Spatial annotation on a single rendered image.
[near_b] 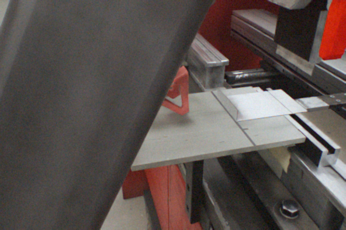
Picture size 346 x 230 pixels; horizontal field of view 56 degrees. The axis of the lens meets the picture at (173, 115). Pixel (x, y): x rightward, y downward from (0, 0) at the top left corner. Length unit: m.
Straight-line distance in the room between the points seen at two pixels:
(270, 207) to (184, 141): 0.17
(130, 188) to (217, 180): 1.18
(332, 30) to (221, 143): 0.21
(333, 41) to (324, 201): 0.23
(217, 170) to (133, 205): 1.18
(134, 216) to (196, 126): 1.25
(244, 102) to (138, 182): 1.22
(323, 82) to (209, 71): 0.28
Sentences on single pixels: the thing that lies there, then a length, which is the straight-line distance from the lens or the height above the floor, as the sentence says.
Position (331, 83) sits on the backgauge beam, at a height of 0.95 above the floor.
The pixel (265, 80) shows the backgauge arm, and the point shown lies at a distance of 1.08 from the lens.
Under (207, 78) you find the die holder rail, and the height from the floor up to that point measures 0.92.
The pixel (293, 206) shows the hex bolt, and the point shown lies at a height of 0.92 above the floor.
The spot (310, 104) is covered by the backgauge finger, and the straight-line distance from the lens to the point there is 0.61.
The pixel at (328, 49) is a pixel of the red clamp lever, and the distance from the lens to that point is 0.37.
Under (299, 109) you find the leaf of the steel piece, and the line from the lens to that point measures 0.59.
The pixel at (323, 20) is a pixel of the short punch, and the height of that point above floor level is 1.16.
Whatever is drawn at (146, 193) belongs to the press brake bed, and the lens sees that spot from 1.76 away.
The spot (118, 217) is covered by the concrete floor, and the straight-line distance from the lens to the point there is 1.73.
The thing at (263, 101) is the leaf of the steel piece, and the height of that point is 1.00.
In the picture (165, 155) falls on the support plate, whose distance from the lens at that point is 0.45.
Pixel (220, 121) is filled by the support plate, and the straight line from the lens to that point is 0.53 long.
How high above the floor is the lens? 1.28
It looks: 31 degrees down
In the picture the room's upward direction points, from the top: straight up
